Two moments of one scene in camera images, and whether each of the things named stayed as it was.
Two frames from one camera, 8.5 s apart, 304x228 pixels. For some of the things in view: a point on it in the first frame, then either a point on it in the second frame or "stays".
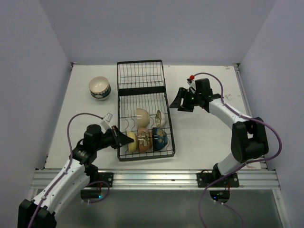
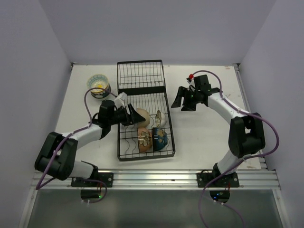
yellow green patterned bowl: (133, 146) -> (97, 80)
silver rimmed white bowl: (101, 95) stays
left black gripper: (121, 138) -> (133, 117)
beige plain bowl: (142, 118) stays
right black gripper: (182, 92) stays
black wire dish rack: (144, 130) stays
